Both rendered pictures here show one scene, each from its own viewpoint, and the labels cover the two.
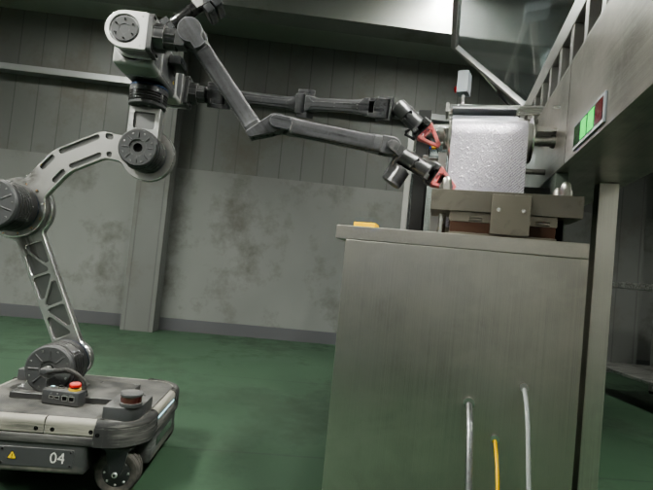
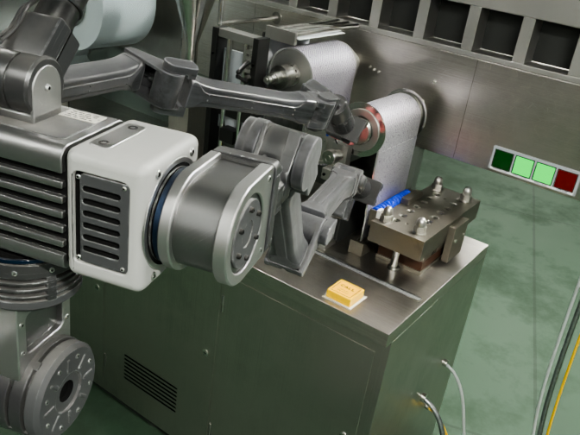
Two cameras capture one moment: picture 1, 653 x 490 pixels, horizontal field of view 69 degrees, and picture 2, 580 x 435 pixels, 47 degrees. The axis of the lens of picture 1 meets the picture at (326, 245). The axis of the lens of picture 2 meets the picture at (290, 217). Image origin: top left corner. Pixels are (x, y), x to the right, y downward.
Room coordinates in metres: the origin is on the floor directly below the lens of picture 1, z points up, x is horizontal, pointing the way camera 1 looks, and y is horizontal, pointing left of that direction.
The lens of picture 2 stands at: (1.20, 1.30, 1.79)
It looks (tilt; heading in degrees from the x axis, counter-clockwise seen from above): 26 degrees down; 288
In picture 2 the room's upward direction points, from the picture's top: 8 degrees clockwise
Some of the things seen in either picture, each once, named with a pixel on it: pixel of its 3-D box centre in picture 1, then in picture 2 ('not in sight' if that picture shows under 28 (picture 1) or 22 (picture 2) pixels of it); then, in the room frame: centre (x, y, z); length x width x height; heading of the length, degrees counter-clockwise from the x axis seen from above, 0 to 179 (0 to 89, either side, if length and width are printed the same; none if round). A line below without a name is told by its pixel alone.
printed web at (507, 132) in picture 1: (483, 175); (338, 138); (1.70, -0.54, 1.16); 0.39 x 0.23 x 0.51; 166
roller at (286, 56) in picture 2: not in sight; (315, 69); (1.81, -0.57, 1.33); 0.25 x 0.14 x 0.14; 76
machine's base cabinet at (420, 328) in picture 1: (443, 344); (126, 255); (2.50, -0.66, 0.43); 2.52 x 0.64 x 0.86; 166
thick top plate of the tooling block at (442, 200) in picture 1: (500, 206); (426, 218); (1.39, -0.50, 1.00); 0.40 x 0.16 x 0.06; 76
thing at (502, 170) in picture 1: (485, 177); (391, 174); (1.51, -0.49, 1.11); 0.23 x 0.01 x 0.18; 76
